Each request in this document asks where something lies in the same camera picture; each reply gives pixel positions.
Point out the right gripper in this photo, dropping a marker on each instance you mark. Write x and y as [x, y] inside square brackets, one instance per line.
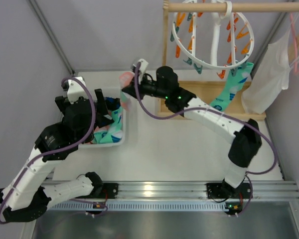
[134, 87]

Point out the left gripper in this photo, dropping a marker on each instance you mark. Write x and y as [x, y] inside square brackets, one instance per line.
[97, 109]

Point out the pink sock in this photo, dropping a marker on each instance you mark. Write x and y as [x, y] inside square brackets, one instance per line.
[125, 99]

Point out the black sock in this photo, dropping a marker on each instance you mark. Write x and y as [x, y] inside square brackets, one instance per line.
[112, 103]

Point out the teal sock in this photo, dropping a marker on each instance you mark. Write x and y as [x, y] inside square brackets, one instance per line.
[111, 133]
[235, 81]

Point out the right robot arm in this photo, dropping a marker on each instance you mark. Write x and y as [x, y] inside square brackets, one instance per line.
[242, 136]

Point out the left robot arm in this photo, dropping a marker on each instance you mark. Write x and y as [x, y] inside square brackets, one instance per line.
[25, 199]

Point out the white round clip hanger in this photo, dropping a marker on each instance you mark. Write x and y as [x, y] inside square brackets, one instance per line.
[210, 34]

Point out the pink clothes hanger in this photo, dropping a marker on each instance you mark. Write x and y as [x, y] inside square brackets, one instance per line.
[293, 50]

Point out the white cloth garment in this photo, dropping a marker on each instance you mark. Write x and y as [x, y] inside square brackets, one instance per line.
[271, 77]

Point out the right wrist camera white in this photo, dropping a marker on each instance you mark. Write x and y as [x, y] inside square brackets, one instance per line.
[143, 64]

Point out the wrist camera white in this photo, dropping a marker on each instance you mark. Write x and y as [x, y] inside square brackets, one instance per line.
[74, 91]
[143, 64]

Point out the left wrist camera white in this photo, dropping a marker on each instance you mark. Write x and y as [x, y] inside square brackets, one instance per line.
[74, 91]

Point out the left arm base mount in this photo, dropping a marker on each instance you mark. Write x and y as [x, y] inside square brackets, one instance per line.
[109, 191]

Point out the grey slotted cable duct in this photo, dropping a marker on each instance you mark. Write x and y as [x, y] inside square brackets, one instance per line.
[166, 206]

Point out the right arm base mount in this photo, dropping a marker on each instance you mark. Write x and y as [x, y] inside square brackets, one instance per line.
[215, 191]

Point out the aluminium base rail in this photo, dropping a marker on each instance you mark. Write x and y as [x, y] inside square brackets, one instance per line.
[195, 190]

